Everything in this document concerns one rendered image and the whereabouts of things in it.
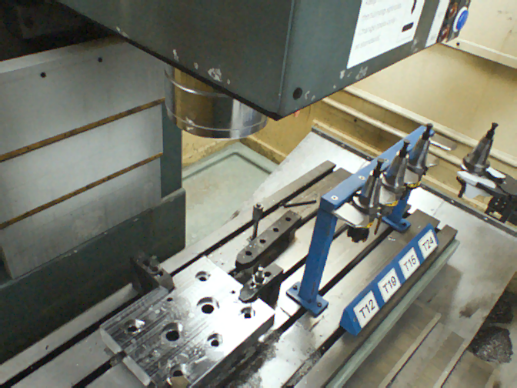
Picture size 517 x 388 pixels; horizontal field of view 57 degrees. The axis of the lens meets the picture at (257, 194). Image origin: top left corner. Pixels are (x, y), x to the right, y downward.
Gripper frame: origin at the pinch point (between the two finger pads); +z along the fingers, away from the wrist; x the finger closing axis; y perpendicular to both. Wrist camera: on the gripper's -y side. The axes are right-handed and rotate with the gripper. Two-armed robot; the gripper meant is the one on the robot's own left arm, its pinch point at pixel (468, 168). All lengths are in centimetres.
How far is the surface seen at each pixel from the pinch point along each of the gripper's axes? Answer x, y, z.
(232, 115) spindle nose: -70, -30, 18
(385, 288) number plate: -25.5, 26.2, 0.4
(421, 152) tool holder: -14.1, -6.0, 8.1
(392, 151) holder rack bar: -13.3, -2.3, 15.1
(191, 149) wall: 5, 54, 105
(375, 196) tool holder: -35.6, -4.5, 7.3
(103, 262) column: -63, 45, 68
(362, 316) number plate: -36.6, 26.9, -0.1
